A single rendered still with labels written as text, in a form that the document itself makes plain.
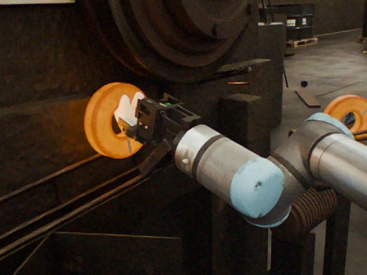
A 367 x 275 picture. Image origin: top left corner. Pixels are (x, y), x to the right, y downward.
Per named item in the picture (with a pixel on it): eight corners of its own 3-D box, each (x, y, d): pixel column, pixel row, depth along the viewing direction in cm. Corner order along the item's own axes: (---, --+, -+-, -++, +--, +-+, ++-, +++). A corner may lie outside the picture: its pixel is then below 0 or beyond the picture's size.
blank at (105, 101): (75, 94, 82) (85, 95, 80) (135, 73, 92) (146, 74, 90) (92, 167, 88) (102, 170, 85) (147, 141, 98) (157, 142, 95)
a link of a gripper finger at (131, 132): (131, 113, 86) (160, 131, 81) (130, 121, 86) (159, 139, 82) (112, 117, 83) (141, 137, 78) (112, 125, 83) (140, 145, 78)
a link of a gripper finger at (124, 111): (117, 84, 86) (148, 102, 81) (115, 111, 89) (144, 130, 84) (105, 87, 84) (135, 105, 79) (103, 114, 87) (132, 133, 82)
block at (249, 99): (217, 176, 127) (216, 96, 120) (233, 168, 132) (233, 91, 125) (247, 185, 120) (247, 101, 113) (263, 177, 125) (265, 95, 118)
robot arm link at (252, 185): (261, 228, 70) (243, 213, 62) (205, 190, 77) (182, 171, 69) (294, 182, 71) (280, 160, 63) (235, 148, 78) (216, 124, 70)
